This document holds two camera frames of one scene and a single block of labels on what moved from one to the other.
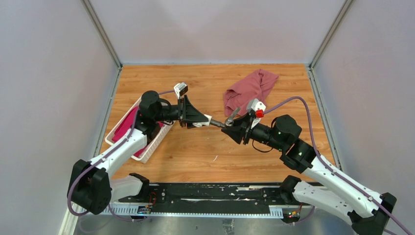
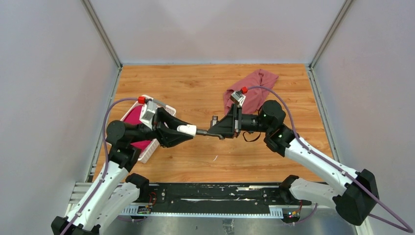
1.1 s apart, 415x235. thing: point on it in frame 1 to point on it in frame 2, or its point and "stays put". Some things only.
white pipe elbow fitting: (206, 123) to (189, 129)
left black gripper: (187, 112) to (167, 137)
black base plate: (208, 198) stays put
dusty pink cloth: (240, 95) stays put
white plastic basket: (157, 140) stays put
